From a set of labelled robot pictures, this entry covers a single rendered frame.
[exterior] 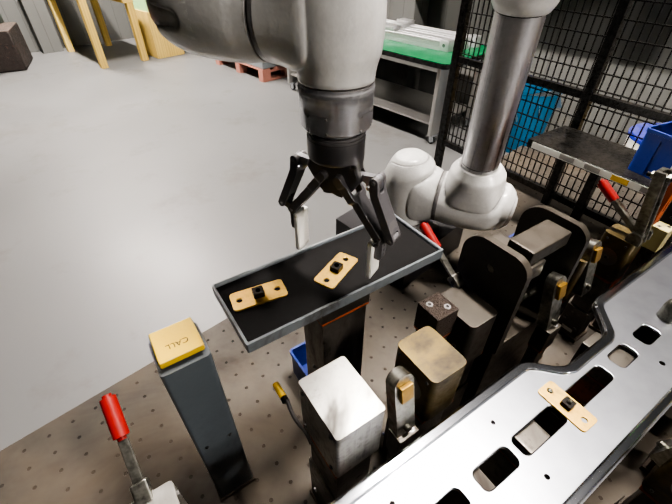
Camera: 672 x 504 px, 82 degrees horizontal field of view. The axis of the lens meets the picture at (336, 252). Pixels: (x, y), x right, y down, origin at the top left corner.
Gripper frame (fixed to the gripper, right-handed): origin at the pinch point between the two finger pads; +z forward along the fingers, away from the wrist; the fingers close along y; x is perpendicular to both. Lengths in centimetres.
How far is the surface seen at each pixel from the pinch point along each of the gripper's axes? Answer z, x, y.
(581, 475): 19.8, -3.4, 42.9
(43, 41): 106, 313, -757
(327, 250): 4.0, 3.6, -4.0
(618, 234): 15, 55, 43
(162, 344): 3.9, -25.1, -12.2
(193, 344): 3.9, -22.8, -8.6
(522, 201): 50, 122, 19
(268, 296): 3.7, -10.7, -5.5
